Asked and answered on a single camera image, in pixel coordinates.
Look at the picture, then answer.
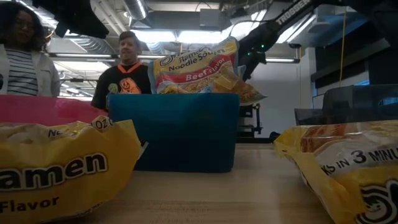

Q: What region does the black tripod stand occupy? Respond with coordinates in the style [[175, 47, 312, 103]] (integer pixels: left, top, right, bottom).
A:
[[236, 102, 281, 144]]

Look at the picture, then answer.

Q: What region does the red plastic bin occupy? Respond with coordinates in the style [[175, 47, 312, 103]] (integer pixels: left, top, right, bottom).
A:
[[0, 95, 109, 128]]

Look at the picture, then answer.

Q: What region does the yellow Maruchan ramen pack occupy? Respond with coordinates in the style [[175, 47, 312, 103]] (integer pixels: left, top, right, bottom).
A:
[[273, 119, 398, 224], [0, 115, 149, 224]]

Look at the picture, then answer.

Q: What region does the blue plastic bin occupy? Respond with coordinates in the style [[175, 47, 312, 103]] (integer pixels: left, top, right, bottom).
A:
[[106, 92, 241, 174]]

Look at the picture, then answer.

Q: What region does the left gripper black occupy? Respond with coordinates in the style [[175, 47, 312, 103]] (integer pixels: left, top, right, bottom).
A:
[[32, 0, 110, 40]]

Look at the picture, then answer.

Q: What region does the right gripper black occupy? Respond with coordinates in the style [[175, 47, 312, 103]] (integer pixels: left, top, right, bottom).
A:
[[238, 20, 282, 82]]

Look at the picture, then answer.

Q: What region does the grey rectangular ceiling duct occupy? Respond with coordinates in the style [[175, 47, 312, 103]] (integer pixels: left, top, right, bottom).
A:
[[130, 8, 225, 32]]

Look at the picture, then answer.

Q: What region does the silver round ceiling duct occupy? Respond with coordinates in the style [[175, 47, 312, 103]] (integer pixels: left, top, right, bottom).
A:
[[123, 0, 149, 21]]

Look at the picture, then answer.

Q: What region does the long ceiling strip light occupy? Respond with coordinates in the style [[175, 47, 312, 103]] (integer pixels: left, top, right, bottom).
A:
[[48, 52, 300, 64]]

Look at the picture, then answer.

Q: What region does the person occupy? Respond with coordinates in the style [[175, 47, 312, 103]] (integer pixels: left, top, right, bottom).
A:
[[90, 30, 152, 110], [0, 1, 61, 97]]

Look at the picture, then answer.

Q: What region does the black plastic bin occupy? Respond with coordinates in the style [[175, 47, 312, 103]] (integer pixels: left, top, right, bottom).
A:
[[294, 83, 398, 127]]

